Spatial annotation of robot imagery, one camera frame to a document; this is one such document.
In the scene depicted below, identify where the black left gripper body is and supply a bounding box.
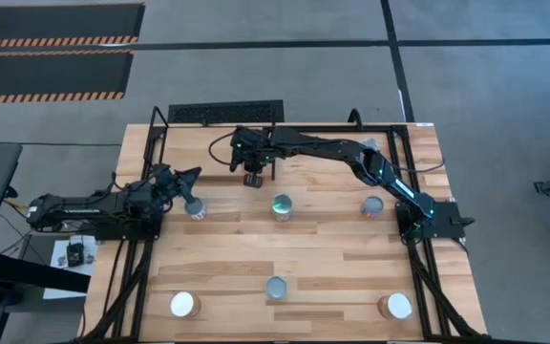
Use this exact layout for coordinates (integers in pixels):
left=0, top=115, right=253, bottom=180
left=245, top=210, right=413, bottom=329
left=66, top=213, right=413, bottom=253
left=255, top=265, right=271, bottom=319
left=149, top=162, right=183, bottom=204

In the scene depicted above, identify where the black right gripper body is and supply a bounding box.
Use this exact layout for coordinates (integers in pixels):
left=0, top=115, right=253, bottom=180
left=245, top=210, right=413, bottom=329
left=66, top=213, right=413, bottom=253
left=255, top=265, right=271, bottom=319
left=230, top=125, right=277, bottom=166

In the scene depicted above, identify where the carrot label red white can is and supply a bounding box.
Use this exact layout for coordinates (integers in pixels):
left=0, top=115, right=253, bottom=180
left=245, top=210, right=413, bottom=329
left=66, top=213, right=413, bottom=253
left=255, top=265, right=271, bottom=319
left=183, top=196, right=208, bottom=222

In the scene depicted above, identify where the black perforated panel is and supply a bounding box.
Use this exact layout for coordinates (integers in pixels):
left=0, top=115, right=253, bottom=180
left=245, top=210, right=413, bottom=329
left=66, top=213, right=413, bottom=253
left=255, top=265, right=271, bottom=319
left=167, top=98, right=286, bottom=125

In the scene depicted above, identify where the large can orange label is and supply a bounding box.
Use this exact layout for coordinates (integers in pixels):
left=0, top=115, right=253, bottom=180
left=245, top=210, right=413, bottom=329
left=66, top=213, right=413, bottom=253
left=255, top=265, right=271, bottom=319
left=169, top=290, right=202, bottom=319

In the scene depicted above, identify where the green dotted white can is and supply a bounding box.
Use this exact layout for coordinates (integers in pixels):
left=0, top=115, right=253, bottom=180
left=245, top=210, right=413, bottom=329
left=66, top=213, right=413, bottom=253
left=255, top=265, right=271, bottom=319
left=264, top=275, right=288, bottom=301

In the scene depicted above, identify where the small black device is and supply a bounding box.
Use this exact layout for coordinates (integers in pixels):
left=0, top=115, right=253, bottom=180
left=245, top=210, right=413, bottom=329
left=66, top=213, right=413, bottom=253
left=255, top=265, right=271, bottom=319
left=66, top=242, right=85, bottom=268

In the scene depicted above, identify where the white paper sheet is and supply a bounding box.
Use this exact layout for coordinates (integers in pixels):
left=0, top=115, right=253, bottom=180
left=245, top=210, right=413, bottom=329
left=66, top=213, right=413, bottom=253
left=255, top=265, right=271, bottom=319
left=43, top=237, right=99, bottom=301

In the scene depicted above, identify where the blue grey label can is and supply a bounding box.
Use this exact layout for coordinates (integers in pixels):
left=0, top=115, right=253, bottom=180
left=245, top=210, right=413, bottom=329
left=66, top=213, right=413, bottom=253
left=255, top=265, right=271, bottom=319
left=360, top=194, right=386, bottom=220

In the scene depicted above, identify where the black hazard stripe floor mat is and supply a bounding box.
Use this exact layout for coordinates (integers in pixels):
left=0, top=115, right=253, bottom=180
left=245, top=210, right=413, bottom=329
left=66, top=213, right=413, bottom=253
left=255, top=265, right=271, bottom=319
left=0, top=2, right=146, bottom=49
left=0, top=49, right=136, bottom=105

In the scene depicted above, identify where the black padded bar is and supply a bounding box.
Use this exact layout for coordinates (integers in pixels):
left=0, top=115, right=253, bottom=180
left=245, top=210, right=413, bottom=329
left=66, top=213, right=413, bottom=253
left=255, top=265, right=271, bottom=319
left=0, top=249, right=93, bottom=293

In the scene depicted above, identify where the large can tan label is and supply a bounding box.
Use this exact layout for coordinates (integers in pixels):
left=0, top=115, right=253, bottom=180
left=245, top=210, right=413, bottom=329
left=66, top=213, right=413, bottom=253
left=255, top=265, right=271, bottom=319
left=377, top=291, right=414, bottom=320

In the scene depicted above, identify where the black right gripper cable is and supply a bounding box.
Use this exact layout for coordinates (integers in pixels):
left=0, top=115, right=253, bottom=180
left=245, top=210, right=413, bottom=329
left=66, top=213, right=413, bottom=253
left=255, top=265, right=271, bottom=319
left=207, top=131, right=238, bottom=167

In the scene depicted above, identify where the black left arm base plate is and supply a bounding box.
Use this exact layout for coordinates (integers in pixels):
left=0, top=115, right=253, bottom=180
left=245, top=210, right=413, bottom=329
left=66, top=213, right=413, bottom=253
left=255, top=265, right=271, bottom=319
left=94, top=209, right=164, bottom=242

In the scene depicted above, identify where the yellow cable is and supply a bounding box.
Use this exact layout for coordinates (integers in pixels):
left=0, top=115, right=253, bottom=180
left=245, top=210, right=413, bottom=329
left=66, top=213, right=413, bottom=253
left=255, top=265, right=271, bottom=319
left=2, top=198, right=32, bottom=214

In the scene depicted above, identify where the black floor cable bundle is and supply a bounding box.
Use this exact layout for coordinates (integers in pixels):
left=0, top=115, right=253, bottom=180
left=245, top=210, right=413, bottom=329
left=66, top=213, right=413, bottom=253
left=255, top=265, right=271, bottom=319
left=0, top=209, right=66, bottom=262

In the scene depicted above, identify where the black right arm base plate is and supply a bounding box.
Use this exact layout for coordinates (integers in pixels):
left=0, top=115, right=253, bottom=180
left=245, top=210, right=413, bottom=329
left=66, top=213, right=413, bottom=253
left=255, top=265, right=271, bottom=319
left=395, top=200, right=476, bottom=240

